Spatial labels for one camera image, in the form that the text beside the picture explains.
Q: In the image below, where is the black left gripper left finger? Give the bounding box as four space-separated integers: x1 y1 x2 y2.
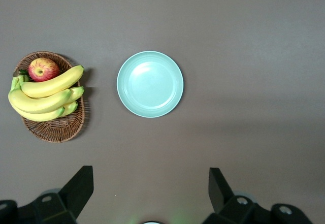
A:
17 165 93 224

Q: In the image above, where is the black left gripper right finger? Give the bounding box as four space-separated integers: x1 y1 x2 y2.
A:
204 167 274 224

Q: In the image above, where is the light green round plate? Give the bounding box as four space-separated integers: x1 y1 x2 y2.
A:
116 50 184 118

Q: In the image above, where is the brown wicker basket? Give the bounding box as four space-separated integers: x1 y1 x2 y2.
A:
14 51 90 143

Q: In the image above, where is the yellow banana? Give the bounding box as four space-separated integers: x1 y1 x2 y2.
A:
8 76 73 114
10 102 66 122
60 101 79 117
64 86 85 105
20 65 85 98

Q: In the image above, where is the red yellow apple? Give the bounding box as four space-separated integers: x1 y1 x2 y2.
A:
27 57 60 83

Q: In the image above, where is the brown table cloth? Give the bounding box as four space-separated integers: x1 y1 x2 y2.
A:
0 0 325 224

